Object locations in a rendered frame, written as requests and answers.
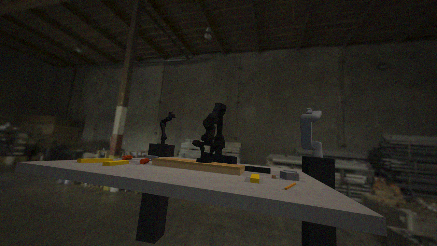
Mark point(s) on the tan rectangular floor panel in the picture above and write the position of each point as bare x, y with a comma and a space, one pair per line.
215, 167

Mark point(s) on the orange-handled awl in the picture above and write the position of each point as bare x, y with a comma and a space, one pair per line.
144, 161
126, 157

